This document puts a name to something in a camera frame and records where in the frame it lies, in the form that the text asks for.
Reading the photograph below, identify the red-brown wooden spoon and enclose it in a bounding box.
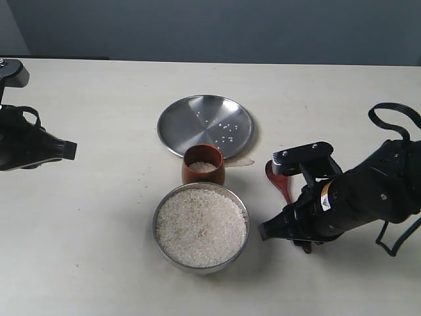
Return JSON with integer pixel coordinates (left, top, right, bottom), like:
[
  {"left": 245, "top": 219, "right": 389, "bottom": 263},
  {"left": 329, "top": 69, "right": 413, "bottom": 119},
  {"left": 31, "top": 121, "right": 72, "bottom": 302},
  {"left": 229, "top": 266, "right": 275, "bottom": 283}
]
[{"left": 264, "top": 161, "right": 312, "bottom": 255}]

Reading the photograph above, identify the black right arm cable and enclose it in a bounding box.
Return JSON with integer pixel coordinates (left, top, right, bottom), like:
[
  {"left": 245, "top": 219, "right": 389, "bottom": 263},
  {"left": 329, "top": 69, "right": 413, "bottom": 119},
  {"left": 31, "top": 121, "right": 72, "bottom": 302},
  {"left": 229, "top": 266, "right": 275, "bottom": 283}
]
[{"left": 367, "top": 102, "right": 421, "bottom": 258}]

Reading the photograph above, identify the small brown wooden cup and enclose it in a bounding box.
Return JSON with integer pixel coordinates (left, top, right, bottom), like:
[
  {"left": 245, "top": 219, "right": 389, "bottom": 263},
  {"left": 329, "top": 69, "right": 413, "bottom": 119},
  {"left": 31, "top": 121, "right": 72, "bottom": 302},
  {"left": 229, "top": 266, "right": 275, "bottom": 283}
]
[{"left": 181, "top": 144, "right": 225, "bottom": 185}]

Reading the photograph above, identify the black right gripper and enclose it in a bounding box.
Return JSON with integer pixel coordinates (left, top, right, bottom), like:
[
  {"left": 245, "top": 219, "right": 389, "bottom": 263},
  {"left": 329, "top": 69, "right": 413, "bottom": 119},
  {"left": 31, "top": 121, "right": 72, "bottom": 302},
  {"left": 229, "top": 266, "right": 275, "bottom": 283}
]
[{"left": 258, "top": 140, "right": 420, "bottom": 244}]

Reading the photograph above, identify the steel bowl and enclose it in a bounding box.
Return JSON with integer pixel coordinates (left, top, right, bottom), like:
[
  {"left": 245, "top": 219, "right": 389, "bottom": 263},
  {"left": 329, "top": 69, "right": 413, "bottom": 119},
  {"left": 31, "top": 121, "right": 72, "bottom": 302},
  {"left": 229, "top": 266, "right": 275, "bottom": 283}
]
[{"left": 152, "top": 182, "right": 251, "bottom": 275}]

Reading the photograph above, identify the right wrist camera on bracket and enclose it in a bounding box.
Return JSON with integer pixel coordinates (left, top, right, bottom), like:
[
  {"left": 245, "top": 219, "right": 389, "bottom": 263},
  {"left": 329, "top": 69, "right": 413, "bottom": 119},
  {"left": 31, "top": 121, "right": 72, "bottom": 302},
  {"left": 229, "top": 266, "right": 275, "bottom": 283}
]
[{"left": 272, "top": 142, "right": 343, "bottom": 188}]

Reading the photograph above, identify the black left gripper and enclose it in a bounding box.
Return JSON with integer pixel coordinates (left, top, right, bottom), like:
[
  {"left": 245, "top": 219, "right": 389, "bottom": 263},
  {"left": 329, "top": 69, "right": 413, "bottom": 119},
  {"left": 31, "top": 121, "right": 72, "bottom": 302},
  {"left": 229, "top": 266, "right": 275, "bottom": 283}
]
[{"left": 1, "top": 105, "right": 78, "bottom": 171}]

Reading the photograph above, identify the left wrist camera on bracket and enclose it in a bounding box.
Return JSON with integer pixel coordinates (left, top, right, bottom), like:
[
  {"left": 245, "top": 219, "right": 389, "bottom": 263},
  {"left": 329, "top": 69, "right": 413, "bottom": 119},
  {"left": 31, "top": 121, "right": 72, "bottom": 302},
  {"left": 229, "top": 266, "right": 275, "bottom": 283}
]
[{"left": 0, "top": 58, "right": 30, "bottom": 100}]

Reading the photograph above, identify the round steel plate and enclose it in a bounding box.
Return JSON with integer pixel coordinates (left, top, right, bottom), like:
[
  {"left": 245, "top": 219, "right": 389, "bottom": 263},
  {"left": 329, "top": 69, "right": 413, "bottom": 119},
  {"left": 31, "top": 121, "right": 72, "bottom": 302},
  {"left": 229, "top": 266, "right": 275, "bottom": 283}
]
[{"left": 157, "top": 95, "right": 255, "bottom": 159}]

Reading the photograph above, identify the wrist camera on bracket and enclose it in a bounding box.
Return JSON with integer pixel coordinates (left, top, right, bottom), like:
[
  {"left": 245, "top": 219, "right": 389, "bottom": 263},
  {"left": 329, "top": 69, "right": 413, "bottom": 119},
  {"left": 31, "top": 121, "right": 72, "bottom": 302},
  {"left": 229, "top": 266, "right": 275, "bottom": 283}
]
[
  {"left": 0, "top": 58, "right": 30, "bottom": 100},
  {"left": 272, "top": 142, "right": 343, "bottom": 188}
]

